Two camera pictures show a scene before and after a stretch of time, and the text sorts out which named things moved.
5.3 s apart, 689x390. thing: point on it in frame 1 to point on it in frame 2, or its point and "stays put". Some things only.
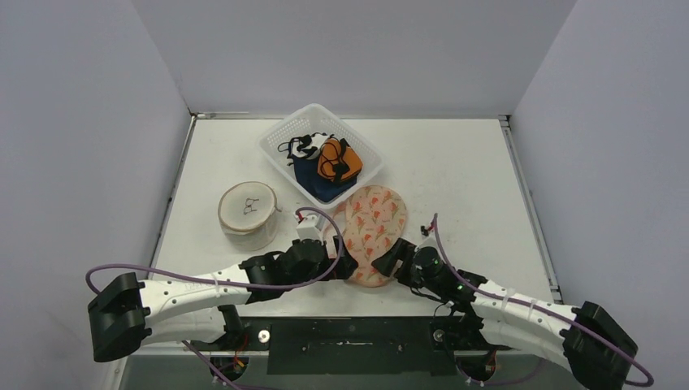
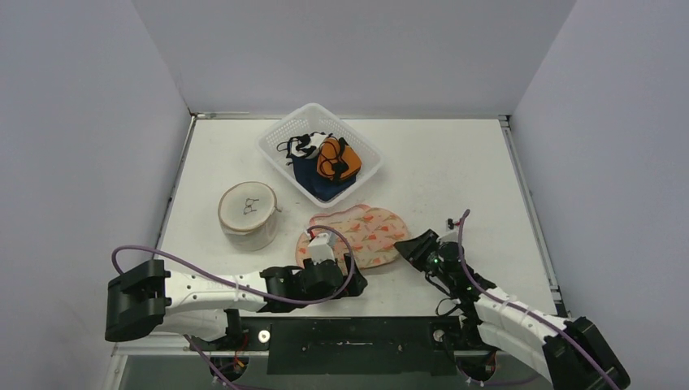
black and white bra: x=307 y=146 stays put
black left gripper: x=348 y=266 to x=356 y=285
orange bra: x=337 y=162 stays put
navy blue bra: x=320 y=187 stays put
